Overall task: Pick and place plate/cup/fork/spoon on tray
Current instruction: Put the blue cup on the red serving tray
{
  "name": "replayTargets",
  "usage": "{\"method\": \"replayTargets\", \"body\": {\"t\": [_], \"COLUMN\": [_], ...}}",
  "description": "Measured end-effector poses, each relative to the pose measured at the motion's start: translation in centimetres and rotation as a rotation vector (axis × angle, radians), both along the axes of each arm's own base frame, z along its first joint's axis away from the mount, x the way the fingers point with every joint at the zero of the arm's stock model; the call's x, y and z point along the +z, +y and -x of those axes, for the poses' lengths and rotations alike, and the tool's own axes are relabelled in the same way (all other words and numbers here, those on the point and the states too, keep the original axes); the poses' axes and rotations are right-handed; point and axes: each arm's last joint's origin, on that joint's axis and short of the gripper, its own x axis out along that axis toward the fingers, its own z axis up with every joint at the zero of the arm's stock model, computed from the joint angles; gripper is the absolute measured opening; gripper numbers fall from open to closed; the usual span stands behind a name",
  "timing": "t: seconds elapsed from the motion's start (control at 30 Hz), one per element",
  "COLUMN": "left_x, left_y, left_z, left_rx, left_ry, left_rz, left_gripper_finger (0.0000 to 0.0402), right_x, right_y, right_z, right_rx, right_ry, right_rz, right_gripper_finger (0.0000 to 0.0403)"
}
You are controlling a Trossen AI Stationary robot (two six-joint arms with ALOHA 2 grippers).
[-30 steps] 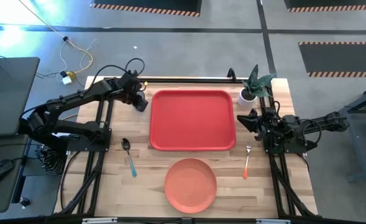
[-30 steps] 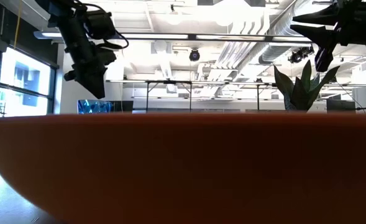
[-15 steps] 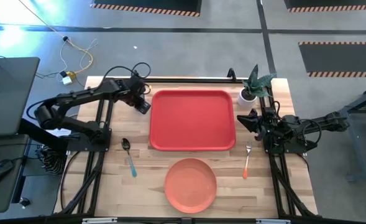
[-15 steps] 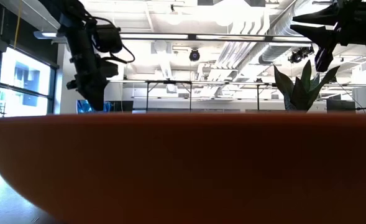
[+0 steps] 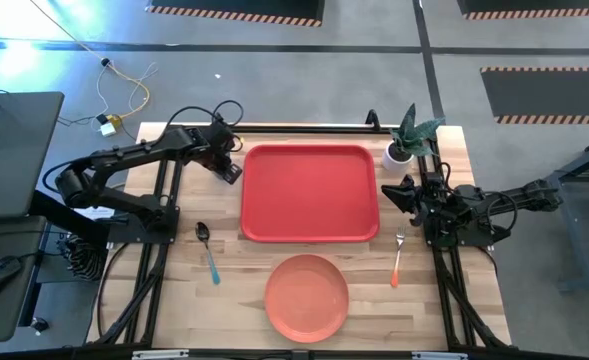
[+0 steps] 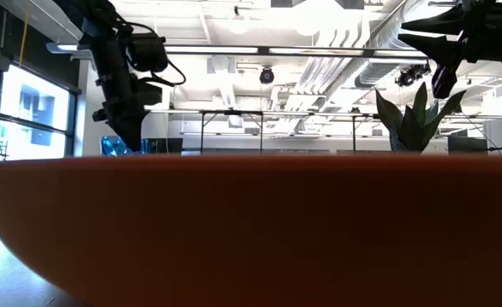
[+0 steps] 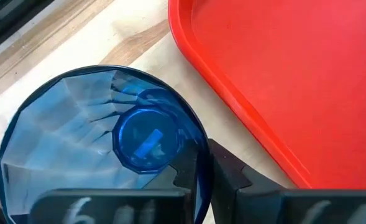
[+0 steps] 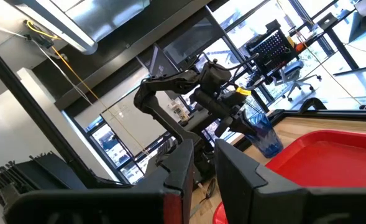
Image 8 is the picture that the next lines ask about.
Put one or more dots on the long ceiling light fixture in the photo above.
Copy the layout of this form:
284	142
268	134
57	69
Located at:
86	18

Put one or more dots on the black pegboard panel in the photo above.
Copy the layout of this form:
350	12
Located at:
269	49

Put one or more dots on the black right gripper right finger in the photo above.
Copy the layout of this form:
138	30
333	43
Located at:
263	199

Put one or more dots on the black table clamp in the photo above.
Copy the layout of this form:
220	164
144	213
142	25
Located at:
311	104

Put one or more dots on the black stacked rack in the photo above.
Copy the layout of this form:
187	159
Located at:
36	174

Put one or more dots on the red plastic tray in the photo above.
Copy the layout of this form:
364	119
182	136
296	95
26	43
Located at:
325	161

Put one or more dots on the yellow tape band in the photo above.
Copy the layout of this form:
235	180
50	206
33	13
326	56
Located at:
243	91

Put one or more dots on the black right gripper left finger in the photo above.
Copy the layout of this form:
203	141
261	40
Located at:
108	205

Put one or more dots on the dark computer monitor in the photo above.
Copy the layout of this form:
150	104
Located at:
161	63

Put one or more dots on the blue translucent plastic cup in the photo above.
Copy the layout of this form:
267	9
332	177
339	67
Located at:
265	137

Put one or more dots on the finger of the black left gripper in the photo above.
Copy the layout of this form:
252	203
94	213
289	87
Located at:
245	127
223	129

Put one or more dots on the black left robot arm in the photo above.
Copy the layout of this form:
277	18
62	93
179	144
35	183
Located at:
170	82

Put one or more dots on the black frame post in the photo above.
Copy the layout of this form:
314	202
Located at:
30	105

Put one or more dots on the grey office chair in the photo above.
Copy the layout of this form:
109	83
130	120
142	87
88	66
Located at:
294	77

